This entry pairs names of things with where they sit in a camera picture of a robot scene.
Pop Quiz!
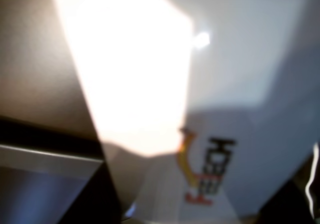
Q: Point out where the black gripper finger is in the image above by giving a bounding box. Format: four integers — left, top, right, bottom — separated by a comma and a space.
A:
257, 180, 314, 224

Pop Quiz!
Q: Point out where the white and black servo box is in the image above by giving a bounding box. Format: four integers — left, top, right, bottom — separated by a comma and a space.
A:
48, 0, 320, 224

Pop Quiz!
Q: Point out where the white cable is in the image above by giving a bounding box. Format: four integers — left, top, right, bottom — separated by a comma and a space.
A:
304, 141, 320, 211

